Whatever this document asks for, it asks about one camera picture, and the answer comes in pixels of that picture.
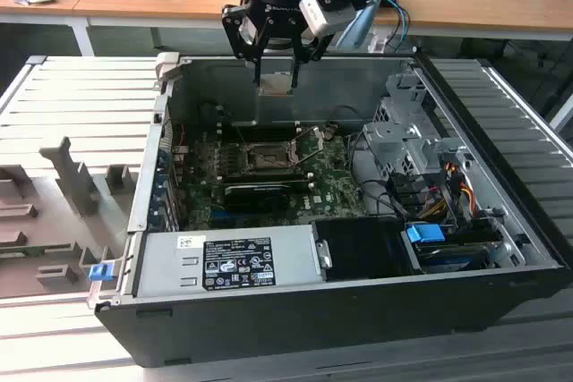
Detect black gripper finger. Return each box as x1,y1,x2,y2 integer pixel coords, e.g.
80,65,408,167
221,2,275,89
288,18,333,90

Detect silver square CPU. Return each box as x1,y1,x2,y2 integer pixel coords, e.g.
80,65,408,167
258,72,295,98

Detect metal socket cover frame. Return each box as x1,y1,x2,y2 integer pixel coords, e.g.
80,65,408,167
288,124,327,165

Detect black RAM slot bank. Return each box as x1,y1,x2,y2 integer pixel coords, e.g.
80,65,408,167
221,121,300,144
223,168,313,191

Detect CPU socket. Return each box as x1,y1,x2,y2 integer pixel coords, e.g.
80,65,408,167
239,140,292,173

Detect blue expansion slot brackets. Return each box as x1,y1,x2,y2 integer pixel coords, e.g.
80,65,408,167
150,149,181,232

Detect pale blue teach pendant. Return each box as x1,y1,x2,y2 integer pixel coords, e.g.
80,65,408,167
334,0,384,50

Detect silver metal drive cage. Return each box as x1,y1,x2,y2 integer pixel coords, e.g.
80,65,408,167
361,69,476,189

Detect green motherboard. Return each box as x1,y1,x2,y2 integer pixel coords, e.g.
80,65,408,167
172,124,372,231

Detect black graphics card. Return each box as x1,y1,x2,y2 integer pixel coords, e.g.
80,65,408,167
221,182,293,214

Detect small white barcode sticker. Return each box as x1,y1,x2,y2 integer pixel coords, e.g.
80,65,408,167
175,233,208,250

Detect black plastic fan shroud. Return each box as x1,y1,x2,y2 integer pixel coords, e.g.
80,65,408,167
310,216,424,284

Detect black power supply label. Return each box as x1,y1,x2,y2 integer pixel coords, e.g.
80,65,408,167
202,237,278,291

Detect blue disk carrier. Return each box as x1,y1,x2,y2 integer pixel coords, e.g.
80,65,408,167
404,224,445,250

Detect grey parts rack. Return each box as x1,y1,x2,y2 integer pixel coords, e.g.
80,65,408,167
0,135,141,301

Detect grey power supply unit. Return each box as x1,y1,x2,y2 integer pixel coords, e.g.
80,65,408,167
133,224,324,299

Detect hard disk drive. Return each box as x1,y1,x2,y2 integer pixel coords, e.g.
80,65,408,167
409,238,505,274

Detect blue case release latch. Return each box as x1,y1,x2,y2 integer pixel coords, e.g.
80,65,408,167
89,263,112,283

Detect black open PC case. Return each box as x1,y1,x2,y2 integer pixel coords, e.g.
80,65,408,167
87,51,573,369

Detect green RAM stick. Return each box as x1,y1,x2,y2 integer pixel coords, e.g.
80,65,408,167
0,242,75,260

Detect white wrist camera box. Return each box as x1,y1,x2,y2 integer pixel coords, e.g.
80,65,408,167
297,0,360,38

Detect blue cable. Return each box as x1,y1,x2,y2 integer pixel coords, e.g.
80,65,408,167
379,0,412,51

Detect black data cable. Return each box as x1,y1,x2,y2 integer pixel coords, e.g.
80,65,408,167
346,131,406,220

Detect coloured power wire bundle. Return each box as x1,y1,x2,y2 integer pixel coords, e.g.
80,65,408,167
418,161,478,225

